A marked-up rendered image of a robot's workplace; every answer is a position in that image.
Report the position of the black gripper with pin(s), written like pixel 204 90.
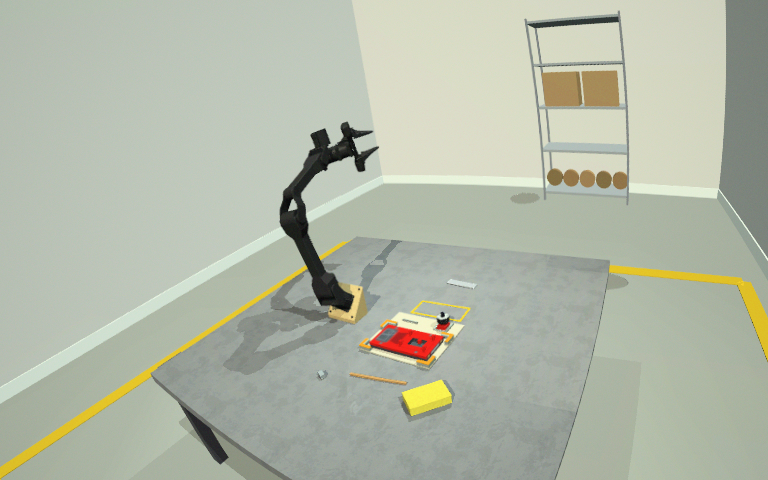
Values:
pixel 345 149

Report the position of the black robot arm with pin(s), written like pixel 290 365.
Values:
pixel 295 224

